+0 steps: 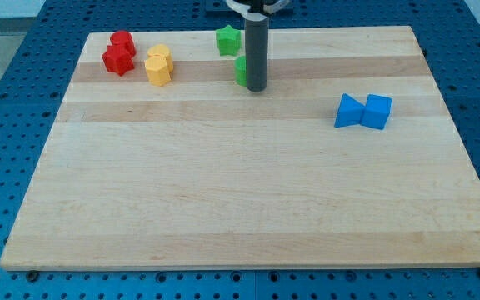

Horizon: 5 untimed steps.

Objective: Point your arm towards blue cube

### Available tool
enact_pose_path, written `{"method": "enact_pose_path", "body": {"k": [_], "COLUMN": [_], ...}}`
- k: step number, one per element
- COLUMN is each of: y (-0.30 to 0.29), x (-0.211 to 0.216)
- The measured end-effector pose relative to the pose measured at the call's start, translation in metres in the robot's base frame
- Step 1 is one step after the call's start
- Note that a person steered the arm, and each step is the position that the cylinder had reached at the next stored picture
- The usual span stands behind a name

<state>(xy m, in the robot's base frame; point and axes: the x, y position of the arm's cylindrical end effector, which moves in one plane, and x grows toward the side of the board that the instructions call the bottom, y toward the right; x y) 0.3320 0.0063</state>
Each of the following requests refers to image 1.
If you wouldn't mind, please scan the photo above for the blue triangle block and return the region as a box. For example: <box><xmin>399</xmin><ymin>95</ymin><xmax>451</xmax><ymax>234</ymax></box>
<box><xmin>334</xmin><ymin>93</ymin><xmax>365</xmax><ymax>128</ymax></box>

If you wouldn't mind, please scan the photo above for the red star block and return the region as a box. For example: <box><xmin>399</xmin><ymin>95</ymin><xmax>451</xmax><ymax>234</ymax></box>
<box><xmin>102</xmin><ymin>45</ymin><xmax>134</xmax><ymax>77</ymax></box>

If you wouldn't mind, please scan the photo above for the green star block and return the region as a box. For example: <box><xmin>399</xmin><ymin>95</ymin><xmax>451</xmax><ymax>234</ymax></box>
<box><xmin>215</xmin><ymin>25</ymin><xmax>242</xmax><ymax>56</ymax></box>

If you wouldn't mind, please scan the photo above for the red cylinder block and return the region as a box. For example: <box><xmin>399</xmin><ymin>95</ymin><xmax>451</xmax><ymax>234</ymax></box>
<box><xmin>110</xmin><ymin>30</ymin><xmax>137</xmax><ymax>57</ymax></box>

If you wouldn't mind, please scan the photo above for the blue cube block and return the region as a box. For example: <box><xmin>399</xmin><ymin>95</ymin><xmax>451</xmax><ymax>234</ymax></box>
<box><xmin>360</xmin><ymin>94</ymin><xmax>392</xmax><ymax>130</ymax></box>

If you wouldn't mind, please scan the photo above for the yellow cylinder block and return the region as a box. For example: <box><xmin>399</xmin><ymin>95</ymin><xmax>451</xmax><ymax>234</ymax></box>
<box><xmin>147</xmin><ymin>43</ymin><xmax>174</xmax><ymax>73</ymax></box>

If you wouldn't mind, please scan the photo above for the yellow hexagon block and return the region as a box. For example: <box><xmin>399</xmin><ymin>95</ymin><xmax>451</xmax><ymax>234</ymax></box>
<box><xmin>144</xmin><ymin>55</ymin><xmax>171</xmax><ymax>87</ymax></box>

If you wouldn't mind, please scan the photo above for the green cylinder block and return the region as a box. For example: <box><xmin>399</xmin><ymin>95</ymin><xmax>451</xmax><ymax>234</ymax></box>
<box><xmin>234</xmin><ymin>56</ymin><xmax>247</xmax><ymax>87</ymax></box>

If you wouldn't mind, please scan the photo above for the wooden board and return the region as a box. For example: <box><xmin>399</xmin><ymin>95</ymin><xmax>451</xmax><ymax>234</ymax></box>
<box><xmin>0</xmin><ymin>26</ymin><xmax>480</xmax><ymax>271</ymax></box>

